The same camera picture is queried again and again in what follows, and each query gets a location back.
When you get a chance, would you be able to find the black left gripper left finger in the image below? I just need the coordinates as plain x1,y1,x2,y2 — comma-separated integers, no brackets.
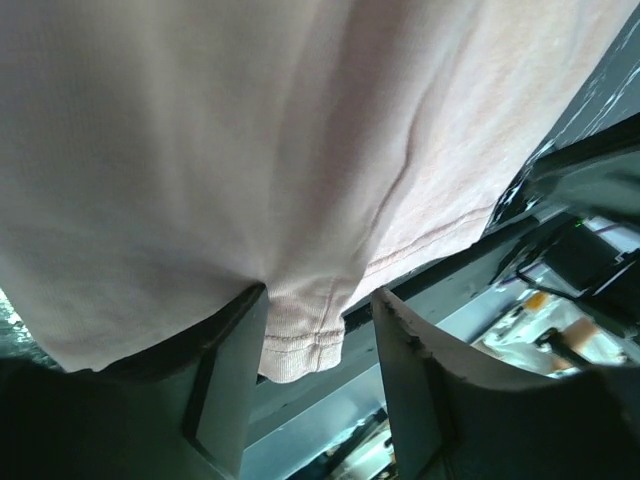
1,284,268,479

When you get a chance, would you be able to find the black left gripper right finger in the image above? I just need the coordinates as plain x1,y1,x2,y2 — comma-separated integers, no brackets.
371,289,639,479

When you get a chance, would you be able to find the dusty pink t shirt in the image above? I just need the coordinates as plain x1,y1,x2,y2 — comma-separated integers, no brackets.
1,1,637,383

